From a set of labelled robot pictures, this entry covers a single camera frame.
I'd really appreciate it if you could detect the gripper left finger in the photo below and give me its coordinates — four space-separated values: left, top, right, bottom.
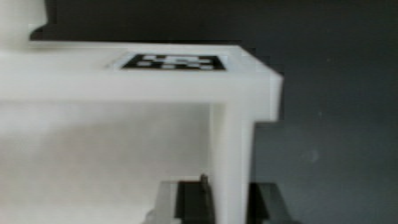
143 174 216 224

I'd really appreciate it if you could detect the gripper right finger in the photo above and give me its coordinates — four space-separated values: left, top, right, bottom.
246 183 296 224

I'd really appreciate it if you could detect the white drawer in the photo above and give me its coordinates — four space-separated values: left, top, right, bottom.
0 0 282 224

